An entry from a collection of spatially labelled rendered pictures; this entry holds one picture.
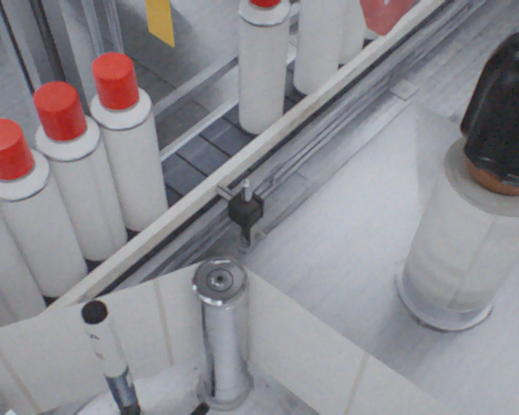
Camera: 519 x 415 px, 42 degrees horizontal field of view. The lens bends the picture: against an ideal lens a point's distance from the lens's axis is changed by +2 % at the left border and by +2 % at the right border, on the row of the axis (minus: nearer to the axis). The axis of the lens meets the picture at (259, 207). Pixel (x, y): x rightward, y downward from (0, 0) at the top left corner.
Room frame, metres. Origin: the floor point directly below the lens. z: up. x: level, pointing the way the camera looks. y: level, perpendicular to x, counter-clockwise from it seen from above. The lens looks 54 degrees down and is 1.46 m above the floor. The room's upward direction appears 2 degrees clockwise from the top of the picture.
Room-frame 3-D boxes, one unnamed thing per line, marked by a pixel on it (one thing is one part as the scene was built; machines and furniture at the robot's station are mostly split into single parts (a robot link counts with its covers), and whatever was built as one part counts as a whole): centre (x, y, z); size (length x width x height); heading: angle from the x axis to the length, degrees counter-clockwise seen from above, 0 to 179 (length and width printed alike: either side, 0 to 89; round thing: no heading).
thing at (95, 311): (0.20, 0.10, 0.97); 0.02 x 0.02 x 0.19
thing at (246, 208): (0.40, 0.01, 0.89); 0.03 x 0.03 x 0.12; 50
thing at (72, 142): (0.37, 0.16, 0.98); 0.05 x 0.05 x 0.20
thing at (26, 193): (0.33, 0.19, 0.98); 0.05 x 0.05 x 0.20
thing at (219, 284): (0.22, 0.02, 0.97); 0.05 x 0.05 x 0.19
